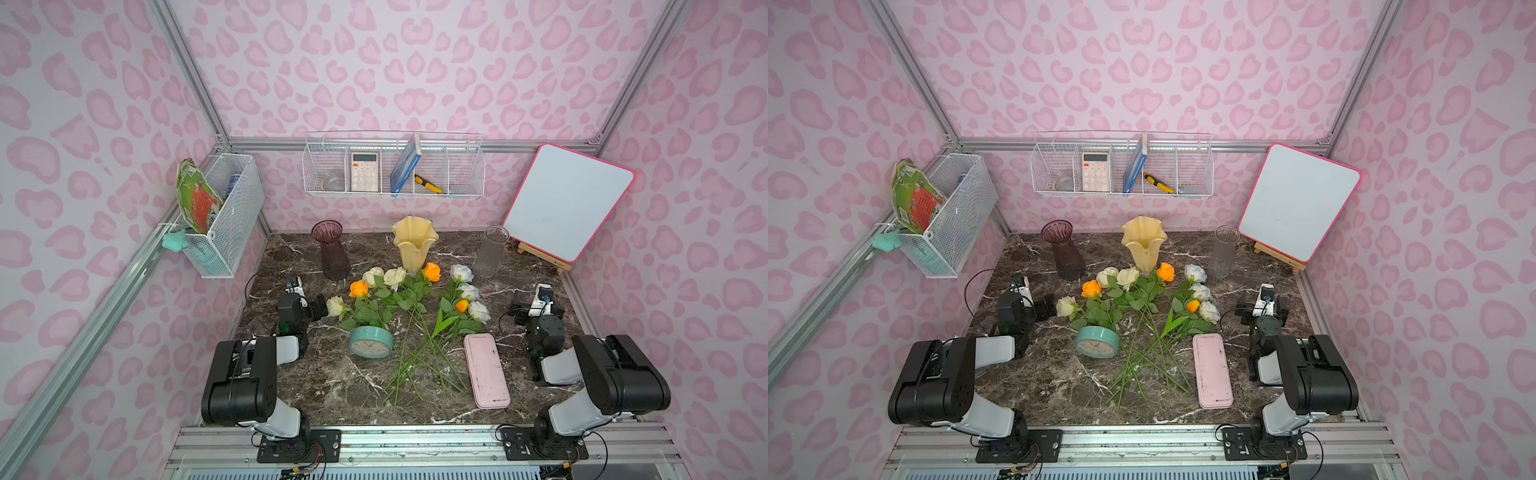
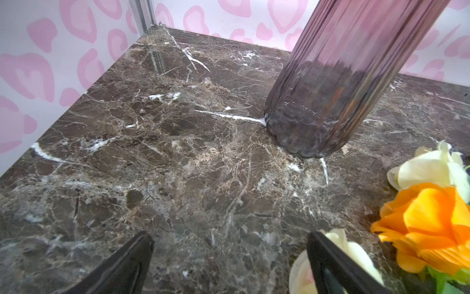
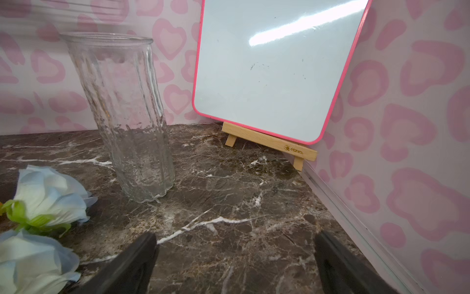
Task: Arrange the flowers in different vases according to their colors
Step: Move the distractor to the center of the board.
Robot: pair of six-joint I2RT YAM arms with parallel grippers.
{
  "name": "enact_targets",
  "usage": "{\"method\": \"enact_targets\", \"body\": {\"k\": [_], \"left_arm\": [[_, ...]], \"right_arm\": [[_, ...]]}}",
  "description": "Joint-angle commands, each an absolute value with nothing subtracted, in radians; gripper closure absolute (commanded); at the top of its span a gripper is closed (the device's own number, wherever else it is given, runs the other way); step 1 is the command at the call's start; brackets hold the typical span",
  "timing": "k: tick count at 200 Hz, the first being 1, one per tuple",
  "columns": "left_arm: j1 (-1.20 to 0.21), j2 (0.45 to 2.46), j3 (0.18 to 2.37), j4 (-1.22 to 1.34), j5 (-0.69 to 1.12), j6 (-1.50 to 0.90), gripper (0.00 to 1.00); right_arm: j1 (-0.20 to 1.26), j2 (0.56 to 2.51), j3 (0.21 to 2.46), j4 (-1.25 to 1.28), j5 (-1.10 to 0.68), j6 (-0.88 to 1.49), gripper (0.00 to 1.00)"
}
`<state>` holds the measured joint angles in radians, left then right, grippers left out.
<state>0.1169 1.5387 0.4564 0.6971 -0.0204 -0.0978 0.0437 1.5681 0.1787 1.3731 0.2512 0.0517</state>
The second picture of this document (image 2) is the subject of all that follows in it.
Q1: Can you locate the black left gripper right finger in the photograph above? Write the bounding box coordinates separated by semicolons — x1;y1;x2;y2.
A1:
307;232;390;294

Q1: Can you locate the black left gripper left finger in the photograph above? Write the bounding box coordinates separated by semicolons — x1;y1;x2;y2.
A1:
65;231;154;294

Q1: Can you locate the cream rose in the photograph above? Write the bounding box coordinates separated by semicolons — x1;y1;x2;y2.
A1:
387;141;470;204
289;229;390;294

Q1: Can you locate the cream rose on table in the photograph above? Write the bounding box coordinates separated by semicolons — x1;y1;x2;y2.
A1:
289;229;390;294

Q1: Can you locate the purple ribbed glass vase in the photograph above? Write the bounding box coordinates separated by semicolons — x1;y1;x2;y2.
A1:
264;1;448;158

